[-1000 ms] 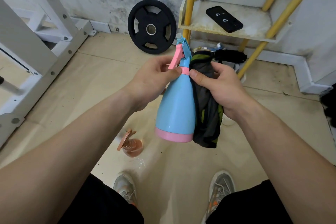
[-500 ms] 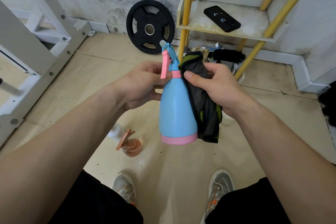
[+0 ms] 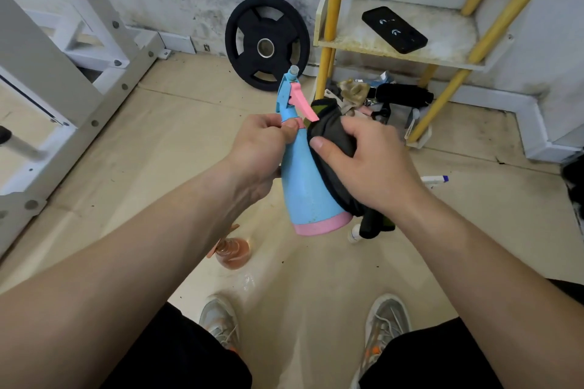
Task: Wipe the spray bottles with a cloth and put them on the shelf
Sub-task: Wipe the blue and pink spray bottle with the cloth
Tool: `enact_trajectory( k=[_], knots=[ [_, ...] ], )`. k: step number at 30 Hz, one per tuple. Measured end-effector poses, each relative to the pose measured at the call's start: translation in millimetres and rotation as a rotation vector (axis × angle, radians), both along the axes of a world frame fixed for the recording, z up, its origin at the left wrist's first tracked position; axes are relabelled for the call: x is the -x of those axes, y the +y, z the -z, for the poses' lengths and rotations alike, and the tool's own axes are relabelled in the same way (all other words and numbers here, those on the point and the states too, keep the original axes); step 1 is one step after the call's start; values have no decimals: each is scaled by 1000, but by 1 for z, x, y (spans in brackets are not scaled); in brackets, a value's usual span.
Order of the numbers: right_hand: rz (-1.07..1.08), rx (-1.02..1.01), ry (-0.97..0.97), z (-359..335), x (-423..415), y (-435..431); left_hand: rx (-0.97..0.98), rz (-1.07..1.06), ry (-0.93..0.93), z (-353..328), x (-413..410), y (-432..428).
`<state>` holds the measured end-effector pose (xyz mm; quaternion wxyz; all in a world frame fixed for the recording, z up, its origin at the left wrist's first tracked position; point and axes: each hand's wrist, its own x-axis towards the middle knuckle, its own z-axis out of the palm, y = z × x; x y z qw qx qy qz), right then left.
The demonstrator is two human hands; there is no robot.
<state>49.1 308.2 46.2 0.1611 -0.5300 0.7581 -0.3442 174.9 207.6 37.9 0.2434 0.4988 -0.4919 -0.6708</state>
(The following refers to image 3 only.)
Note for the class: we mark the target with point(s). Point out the person's right hand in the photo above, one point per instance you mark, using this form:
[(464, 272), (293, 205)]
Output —
[(378, 170)]

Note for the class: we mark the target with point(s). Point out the person's left hand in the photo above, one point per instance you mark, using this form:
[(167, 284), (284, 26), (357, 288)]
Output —
[(255, 161)]

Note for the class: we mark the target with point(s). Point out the green microfibre cloth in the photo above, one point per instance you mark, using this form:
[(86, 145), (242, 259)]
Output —
[(337, 142)]

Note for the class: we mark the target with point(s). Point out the blue spray bottle pink trigger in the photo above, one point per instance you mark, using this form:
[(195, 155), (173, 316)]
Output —
[(305, 188)]

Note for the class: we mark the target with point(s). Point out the round white bottle blue-tipped sprayer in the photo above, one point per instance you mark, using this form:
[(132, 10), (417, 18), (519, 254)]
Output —
[(435, 180)]

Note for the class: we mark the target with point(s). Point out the small white bottle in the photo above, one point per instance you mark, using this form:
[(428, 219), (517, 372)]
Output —
[(355, 234)]

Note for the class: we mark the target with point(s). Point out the orange spray bottle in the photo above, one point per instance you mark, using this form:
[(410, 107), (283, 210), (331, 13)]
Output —
[(235, 254)]

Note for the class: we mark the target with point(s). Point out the black phone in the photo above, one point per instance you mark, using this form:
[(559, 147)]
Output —
[(394, 29)]

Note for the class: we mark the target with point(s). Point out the white shelf yellow poles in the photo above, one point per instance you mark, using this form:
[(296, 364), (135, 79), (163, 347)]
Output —
[(447, 37)]

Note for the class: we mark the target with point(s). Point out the person's left forearm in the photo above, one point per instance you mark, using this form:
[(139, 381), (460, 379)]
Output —
[(114, 284)]

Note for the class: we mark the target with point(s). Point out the person's right forearm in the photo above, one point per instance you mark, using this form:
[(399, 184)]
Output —
[(492, 293)]

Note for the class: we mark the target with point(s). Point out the person's right grey shoe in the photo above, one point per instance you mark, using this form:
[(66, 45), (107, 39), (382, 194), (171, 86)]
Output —
[(385, 325)]

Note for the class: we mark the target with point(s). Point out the person's grey shoe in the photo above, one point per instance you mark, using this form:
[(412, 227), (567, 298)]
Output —
[(221, 320), (385, 325)]

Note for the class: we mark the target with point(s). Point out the person's left grey shoe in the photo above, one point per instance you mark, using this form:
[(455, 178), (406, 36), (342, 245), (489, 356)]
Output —
[(221, 320)]

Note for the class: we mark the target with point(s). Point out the white plastic strip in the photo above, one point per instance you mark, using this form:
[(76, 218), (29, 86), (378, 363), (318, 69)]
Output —
[(410, 122)]

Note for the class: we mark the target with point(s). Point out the tan fuzzy glove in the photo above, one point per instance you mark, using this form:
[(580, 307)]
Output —
[(353, 92)]

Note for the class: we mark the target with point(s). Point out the white plastic scoop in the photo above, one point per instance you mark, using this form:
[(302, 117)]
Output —
[(333, 94)]

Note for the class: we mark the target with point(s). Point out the blue white packet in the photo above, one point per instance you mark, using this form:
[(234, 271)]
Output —
[(381, 78)]

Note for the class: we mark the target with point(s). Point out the black weight plate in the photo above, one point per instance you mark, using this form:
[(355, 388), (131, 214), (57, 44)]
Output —
[(244, 42)]

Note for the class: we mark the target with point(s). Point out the black shorts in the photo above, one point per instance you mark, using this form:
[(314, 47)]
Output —
[(182, 357)]

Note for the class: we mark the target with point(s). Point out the white metal rack frame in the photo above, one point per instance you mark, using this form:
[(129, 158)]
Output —
[(45, 51)]

